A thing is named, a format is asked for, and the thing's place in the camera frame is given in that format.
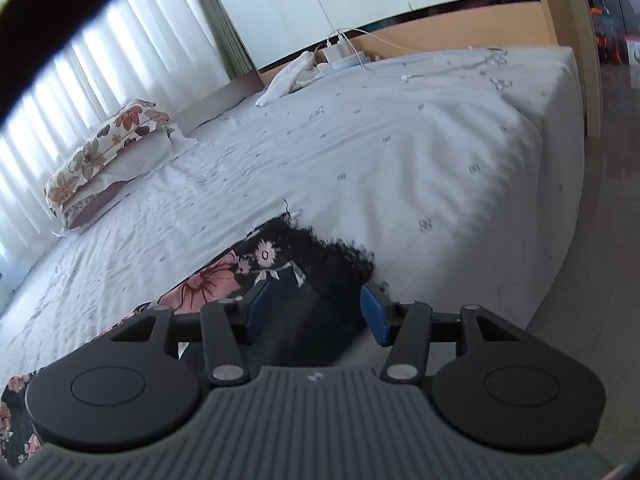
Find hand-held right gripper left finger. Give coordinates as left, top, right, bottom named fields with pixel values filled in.
left=107, top=280, right=273, bottom=386

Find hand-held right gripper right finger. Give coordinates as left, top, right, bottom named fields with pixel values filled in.
left=360, top=282, right=526, bottom=386

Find black floral pants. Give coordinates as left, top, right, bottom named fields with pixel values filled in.
left=0, top=200, right=378, bottom=466

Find bed with white patterned sheet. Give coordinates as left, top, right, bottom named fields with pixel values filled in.
left=0, top=45, right=586, bottom=396

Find orange floral pillow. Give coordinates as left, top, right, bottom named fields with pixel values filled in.
left=44, top=100, right=173, bottom=206

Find white crumpled cloth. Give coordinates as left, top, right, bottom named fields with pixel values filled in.
left=255, top=51, right=326, bottom=107

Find white charger box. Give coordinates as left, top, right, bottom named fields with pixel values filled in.
left=322, top=47, right=363, bottom=64

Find green curtain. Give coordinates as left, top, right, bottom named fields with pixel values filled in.
left=185, top=0, right=258, bottom=78

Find white sheer curtain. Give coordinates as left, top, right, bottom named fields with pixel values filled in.
left=0, top=0, right=231, bottom=261

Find dark cluttered shelf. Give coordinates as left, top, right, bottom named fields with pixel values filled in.
left=575, top=0, right=640, bottom=67

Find white charging cable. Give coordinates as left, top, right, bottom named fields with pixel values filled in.
left=327, top=27, right=507, bottom=82

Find wooden bed frame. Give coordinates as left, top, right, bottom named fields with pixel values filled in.
left=172, top=0, right=558, bottom=133

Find wooden door frame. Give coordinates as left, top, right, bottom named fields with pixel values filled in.
left=527, top=0, right=603, bottom=138

